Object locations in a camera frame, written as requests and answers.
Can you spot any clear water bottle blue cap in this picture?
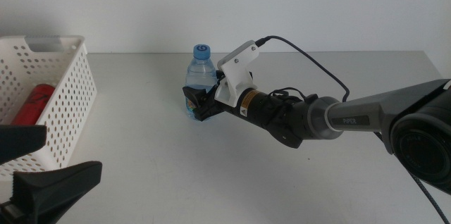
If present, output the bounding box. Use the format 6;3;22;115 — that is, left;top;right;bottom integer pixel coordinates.
185;43;218;121

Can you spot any red cola can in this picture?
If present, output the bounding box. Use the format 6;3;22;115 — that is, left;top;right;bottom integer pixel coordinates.
10;83;56;126

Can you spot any white perforated plastic basket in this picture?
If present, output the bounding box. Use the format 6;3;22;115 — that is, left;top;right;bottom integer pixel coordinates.
0;35;98;182

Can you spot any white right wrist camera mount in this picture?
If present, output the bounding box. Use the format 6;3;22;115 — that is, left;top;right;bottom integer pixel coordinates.
214;39;261;107

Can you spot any thin black right gripper wire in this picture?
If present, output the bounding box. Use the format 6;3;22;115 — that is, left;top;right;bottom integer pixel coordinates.
269;86;318;105

